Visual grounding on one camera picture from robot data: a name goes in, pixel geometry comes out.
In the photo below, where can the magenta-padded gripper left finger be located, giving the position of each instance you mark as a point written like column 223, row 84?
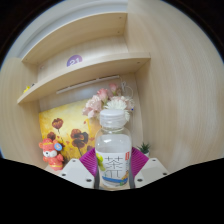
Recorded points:
column 75, row 172

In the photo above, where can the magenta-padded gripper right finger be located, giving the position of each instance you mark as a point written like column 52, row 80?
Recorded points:
column 152, row 170

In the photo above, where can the clear plastic drink bottle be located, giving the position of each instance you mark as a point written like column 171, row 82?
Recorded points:
column 113, row 151

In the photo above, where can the small potted green plant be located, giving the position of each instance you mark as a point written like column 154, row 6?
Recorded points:
column 144, row 149

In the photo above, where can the red plush toy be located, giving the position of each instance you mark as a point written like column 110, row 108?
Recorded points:
column 51, row 155

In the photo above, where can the yellow flower painting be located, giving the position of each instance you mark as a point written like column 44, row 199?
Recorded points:
column 66, row 123

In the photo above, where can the pink and white flower bouquet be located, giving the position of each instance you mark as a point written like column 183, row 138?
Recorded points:
column 96, row 103

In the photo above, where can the light wooden shelf unit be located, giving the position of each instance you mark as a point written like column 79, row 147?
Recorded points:
column 90, row 70

